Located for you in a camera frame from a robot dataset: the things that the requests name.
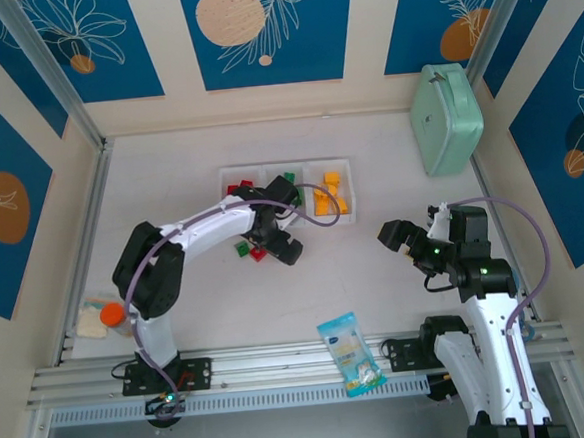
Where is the round yellow lego piece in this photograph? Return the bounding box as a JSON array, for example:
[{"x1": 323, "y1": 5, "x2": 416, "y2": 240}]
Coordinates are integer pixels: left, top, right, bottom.
[{"x1": 312, "y1": 190, "x2": 334, "y2": 217}]

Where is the white three-compartment tray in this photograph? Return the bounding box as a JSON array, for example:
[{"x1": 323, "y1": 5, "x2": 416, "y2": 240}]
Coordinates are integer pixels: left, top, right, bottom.
[{"x1": 217, "y1": 157, "x2": 359, "y2": 234}]

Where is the light blue stethoscope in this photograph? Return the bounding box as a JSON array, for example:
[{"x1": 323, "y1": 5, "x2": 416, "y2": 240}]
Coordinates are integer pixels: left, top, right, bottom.
[{"x1": 513, "y1": 269, "x2": 538, "y2": 344}]

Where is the blue white snack packet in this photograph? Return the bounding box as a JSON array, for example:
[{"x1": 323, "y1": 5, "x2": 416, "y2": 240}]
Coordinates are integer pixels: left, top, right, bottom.
[{"x1": 315, "y1": 308, "x2": 390, "y2": 401}]

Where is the mint green carry case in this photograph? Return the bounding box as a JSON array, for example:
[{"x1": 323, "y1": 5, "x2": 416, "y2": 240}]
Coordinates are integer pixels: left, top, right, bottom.
[{"x1": 406, "y1": 60, "x2": 488, "y2": 179}]

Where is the orange-lid clear bottle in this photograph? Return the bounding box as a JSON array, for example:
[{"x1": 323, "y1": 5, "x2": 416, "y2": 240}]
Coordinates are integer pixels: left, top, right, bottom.
[{"x1": 98, "y1": 299, "x2": 141, "y2": 342}]

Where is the clear bag of white snacks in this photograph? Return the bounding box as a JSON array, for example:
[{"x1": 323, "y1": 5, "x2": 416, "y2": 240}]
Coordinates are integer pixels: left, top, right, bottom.
[{"x1": 72, "y1": 289, "x2": 124, "y2": 341}]

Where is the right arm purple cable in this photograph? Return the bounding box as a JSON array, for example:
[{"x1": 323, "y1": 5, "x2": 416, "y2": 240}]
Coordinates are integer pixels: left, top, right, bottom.
[{"x1": 445, "y1": 191, "x2": 564, "y2": 438}]

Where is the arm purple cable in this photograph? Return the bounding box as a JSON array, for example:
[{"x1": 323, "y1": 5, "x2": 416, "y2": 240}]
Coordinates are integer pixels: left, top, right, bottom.
[
  {"x1": 445, "y1": 191, "x2": 564, "y2": 438},
  {"x1": 117, "y1": 180, "x2": 356, "y2": 425}
]

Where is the aluminium side frame rail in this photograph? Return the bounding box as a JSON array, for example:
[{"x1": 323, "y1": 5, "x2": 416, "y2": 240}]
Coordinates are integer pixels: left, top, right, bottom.
[
  {"x1": 469, "y1": 151, "x2": 544, "y2": 328},
  {"x1": 40, "y1": 138, "x2": 128, "y2": 367}
]

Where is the aluminium front frame rail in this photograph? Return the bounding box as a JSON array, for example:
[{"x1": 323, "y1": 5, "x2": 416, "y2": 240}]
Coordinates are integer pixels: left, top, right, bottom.
[{"x1": 23, "y1": 320, "x2": 570, "y2": 414}]

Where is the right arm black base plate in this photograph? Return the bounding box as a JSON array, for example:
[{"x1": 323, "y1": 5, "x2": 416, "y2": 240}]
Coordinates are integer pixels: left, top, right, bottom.
[{"x1": 383, "y1": 335, "x2": 447, "y2": 374}]

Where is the grey slotted cable duct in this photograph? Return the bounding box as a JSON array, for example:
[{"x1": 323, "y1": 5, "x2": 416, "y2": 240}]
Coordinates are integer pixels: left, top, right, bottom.
[{"x1": 47, "y1": 373, "x2": 432, "y2": 428}]

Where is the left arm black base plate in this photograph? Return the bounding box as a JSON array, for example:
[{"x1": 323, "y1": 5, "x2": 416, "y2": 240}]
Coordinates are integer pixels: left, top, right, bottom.
[{"x1": 120, "y1": 355, "x2": 216, "y2": 397}]

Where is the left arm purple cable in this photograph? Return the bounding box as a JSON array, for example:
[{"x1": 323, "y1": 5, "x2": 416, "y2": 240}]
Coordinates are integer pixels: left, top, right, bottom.
[{"x1": 117, "y1": 180, "x2": 356, "y2": 425}]

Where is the red wire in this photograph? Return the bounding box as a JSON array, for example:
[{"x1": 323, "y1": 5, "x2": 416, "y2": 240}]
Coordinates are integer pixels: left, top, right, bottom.
[{"x1": 174, "y1": 369, "x2": 198, "y2": 391}]

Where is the aluminium corner post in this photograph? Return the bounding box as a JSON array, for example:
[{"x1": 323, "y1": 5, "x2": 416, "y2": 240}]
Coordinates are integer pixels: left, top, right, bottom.
[
  {"x1": 459, "y1": 0, "x2": 547, "y2": 88},
  {"x1": 0, "y1": 0, "x2": 111, "y2": 158}
]

